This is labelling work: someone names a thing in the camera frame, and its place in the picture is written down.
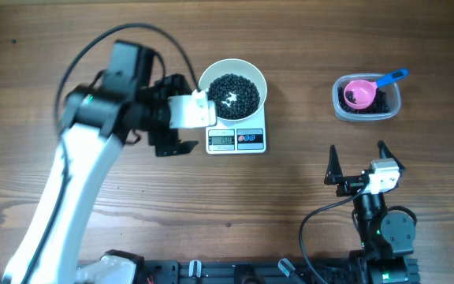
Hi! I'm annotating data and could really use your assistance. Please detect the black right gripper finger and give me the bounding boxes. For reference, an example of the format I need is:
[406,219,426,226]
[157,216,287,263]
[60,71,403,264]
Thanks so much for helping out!
[324,145,344,185]
[377,140,405,172]

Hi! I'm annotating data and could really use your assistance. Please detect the pink measuring scoop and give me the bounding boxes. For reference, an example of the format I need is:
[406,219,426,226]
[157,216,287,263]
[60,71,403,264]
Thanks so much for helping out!
[344,69,409,110]

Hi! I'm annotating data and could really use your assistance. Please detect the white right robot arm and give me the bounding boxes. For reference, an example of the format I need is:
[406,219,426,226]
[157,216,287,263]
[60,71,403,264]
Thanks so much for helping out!
[324,140,421,284]

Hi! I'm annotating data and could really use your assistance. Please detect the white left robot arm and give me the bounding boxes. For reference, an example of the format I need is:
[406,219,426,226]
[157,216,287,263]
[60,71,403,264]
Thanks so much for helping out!
[2,40,217,283]

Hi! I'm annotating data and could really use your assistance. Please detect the white digital kitchen scale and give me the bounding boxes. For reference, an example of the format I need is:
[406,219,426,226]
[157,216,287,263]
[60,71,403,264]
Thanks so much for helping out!
[206,105,266,155]

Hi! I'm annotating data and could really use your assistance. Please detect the white bowl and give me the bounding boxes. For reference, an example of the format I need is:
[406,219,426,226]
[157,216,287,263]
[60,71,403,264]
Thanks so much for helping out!
[199,58,267,110]

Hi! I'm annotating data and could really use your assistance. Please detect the black beans in bowl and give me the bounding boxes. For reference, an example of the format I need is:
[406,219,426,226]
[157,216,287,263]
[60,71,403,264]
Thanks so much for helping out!
[207,73,260,120]

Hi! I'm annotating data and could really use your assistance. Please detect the clear plastic container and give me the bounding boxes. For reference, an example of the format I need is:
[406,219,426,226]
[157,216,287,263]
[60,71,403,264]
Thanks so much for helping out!
[332,73,402,122]

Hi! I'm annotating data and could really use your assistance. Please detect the black mounting rail base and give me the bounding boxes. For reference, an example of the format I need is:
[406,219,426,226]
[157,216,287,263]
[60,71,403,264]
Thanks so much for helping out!
[104,250,421,284]

